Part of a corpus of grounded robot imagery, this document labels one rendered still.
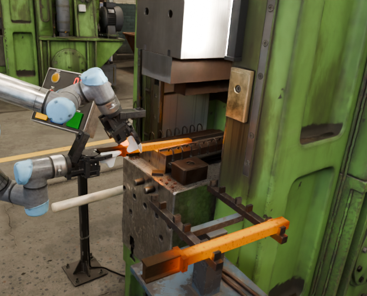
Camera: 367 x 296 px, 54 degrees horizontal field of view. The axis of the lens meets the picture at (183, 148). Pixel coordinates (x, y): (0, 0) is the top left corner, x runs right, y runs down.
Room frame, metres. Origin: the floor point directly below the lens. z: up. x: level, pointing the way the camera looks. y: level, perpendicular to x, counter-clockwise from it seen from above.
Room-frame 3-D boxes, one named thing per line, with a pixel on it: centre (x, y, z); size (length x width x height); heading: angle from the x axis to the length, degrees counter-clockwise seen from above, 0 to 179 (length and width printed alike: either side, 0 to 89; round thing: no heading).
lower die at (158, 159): (1.49, -0.04, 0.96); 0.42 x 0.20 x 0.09; 129
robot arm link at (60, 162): (1.10, 0.41, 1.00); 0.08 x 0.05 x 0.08; 39
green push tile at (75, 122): (1.59, 0.51, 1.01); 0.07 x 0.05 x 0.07; 64
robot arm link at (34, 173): (1.05, 0.48, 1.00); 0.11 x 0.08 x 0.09; 129
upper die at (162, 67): (1.49, -0.04, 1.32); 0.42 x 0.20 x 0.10; 129
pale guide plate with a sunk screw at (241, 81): (1.20, -0.17, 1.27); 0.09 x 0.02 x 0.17; 39
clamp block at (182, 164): (1.26, -0.03, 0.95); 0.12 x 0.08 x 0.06; 129
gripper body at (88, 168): (1.15, 0.35, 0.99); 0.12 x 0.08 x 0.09; 129
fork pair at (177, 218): (0.84, -0.10, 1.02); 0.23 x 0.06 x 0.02; 125
